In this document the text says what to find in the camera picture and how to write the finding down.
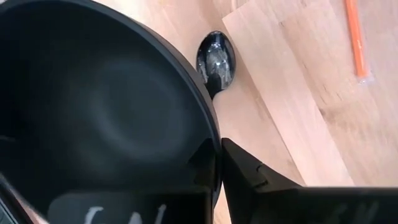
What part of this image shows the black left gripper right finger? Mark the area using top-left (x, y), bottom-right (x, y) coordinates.
top-left (222, 138), bottom-right (398, 224)

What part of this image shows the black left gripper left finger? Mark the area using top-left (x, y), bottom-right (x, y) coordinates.
top-left (46, 138), bottom-right (216, 224)

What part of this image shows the black bowl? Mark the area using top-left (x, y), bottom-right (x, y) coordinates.
top-left (0, 0), bottom-right (222, 224)

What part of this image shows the orange straw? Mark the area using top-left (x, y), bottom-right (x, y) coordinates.
top-left (344, 0), bottom-right (371, 82)

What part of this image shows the black spoon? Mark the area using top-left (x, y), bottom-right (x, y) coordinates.
top-left (196, 30), bottom-right (236, 100)

